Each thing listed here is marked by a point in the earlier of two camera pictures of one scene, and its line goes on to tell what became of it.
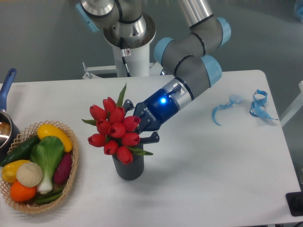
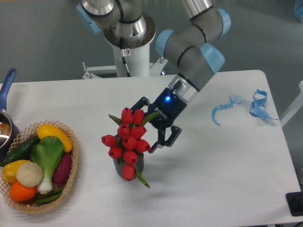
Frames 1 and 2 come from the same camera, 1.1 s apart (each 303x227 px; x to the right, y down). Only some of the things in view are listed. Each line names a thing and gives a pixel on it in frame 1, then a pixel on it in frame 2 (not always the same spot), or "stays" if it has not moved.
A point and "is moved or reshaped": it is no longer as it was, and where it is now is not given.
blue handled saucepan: [9, 134] stays
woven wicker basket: [31, 132] stays
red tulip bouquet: [116, 132] is moved or reshaped
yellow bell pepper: [9, 171] stays
